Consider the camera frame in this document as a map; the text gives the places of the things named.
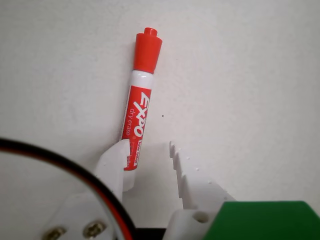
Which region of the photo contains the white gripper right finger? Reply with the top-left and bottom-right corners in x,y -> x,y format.
162,140 -> 237,240

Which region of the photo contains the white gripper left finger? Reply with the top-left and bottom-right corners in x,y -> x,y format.
38,139 -> 131,240

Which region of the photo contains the red Expo marker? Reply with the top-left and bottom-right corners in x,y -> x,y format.
119,26 -> 164,193

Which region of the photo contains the red black servo wire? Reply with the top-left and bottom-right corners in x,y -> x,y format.
0,136 -> 138,240

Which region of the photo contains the green gripper camera module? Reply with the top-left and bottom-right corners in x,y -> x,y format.
201,199 -> 320,240

